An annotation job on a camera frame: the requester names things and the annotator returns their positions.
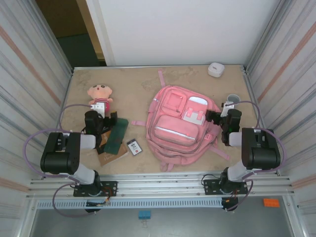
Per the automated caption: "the green notebook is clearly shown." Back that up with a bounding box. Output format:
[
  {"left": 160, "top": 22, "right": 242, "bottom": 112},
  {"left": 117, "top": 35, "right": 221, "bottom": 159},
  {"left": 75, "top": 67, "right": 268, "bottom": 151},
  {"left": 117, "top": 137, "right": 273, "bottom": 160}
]
[{"left": 103, "top": 118, "right": 129, "bottom": 155}]

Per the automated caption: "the pink plush doll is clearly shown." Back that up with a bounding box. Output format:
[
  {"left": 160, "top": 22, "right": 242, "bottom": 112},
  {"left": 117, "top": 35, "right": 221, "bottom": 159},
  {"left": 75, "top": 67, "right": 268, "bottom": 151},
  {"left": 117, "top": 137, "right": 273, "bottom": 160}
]
[{"left": 86, "top": 83, "right": 114, "bottom": 112}]

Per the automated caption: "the brown script cover book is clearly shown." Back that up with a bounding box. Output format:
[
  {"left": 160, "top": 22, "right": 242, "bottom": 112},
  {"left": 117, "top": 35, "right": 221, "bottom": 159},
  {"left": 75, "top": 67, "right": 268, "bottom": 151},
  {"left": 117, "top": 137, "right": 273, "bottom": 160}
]
[{"left": 98, "top": 144, "right": 129, "bottom": 167}]

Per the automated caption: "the black white card box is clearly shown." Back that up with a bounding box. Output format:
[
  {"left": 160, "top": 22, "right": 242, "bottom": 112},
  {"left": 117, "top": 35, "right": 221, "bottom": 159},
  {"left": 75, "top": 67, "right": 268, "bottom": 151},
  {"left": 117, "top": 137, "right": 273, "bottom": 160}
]
[{"left": 126, "top": 139, "right": 144, "bottom": 157}]

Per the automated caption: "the pink student backpack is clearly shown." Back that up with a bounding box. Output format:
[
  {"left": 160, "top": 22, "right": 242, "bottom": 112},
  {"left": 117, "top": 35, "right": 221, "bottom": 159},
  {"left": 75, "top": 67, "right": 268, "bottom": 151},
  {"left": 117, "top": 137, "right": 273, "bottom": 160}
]
[{"left": 130, "top": 70, "right": 230, "bottom": 173}]

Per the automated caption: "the grey cup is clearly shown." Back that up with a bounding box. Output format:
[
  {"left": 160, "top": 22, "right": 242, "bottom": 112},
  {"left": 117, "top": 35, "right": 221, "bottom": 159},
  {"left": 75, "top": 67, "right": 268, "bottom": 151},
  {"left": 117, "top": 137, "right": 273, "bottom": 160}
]
[{"left": 226, "top": 93, "right": 240, "bottom": 105}]

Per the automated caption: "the small white lidded box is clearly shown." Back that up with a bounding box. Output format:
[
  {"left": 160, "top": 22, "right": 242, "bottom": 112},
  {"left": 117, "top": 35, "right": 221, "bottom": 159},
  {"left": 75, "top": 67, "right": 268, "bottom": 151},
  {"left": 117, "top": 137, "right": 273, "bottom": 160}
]
[{"left": 207, "top": 62, "right": 225, "bottom": 79}]

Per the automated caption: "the orange toy brick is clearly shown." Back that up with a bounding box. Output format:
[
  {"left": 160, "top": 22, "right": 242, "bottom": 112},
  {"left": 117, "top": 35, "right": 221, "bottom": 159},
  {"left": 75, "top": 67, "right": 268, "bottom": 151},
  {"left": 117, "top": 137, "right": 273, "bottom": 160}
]
[{"left": 263, "top": 198, "right": 280, "bottom": 207}]

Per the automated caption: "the blue binder clip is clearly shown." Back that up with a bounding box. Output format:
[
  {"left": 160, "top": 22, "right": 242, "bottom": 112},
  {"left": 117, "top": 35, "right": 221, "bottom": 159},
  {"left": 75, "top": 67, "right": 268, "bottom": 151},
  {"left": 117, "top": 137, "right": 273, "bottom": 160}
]
[{"left": 138, "top": 210, "right": 152, "bottom": 227}]

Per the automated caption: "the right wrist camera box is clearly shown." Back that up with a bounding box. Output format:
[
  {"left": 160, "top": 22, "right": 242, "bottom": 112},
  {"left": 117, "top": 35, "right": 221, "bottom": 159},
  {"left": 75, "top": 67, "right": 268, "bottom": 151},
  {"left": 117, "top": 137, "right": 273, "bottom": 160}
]
[{"left": 220, "top": 101, "right": 235, "bottom": 118}]

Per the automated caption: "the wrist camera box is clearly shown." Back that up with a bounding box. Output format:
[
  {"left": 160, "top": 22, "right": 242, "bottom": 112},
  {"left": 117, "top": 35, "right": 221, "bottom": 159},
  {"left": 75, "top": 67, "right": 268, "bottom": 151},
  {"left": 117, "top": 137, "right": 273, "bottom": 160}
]
[
  {"left": 90, "top": 101, "right": 106, "bottom": 115},
  {"left": 220, "top": 101, "right": 235, "bottom": 118}
]

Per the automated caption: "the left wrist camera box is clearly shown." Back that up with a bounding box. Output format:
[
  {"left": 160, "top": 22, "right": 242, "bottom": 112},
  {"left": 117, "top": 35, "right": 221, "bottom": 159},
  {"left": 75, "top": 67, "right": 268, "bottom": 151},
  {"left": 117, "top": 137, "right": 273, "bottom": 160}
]
[{"left": 90, "top": 101, "right": 106, "bottom": 115}]

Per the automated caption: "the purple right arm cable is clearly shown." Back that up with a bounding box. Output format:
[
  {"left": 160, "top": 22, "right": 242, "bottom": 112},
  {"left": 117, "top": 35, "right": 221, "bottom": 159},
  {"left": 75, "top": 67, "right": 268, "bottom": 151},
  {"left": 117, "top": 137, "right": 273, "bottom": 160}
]
[{"left": 226, "top": 100, "right": 287, "bottom": 213}]

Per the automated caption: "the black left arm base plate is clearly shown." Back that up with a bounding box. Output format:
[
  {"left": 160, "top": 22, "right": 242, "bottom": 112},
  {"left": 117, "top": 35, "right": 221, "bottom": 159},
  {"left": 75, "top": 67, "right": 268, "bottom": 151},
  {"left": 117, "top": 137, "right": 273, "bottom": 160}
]
[{"left": 73, "top": 181, "right": 118, "bottom": 198}]

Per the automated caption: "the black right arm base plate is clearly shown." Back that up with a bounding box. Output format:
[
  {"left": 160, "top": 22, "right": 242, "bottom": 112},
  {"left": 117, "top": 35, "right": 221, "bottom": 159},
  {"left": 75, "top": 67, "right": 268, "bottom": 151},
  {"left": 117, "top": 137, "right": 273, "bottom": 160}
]
[{"left": 202, "top": 179, "right": 248, "bottom": 196}]

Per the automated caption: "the aluminium mounting rail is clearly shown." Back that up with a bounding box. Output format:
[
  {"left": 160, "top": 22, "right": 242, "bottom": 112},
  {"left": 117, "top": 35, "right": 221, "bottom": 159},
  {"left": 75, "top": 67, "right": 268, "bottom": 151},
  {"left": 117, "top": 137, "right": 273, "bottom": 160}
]
[{"left": 26, "top": 172, "right": 296, "bottom": 198}]

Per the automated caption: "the perforated grey cable duct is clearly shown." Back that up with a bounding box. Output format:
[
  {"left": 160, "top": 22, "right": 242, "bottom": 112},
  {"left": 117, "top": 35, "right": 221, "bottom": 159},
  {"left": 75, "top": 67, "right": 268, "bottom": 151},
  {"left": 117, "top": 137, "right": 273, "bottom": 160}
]
[{"left": 36, "top": 198, "right": 223, "bottom": 210}]

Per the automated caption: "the beige door frame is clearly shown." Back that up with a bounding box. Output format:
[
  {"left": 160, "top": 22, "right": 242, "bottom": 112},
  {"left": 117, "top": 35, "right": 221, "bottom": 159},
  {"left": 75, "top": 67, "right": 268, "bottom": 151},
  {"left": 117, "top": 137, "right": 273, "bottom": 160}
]
[{"left": 75, "top": 0, "right": 109, "bottom": 67}]

